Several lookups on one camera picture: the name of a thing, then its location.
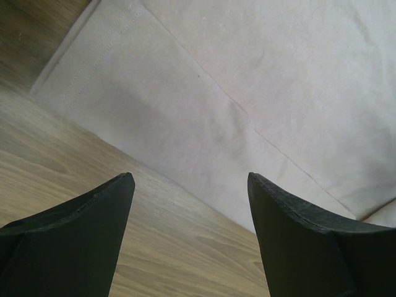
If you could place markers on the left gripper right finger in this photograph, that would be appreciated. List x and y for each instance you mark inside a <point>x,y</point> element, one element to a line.
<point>309,251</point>

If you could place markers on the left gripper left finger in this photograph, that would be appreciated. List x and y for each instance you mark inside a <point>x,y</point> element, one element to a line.
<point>71,249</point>

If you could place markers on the beige t shirt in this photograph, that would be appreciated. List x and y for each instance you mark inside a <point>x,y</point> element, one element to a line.
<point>204,92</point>

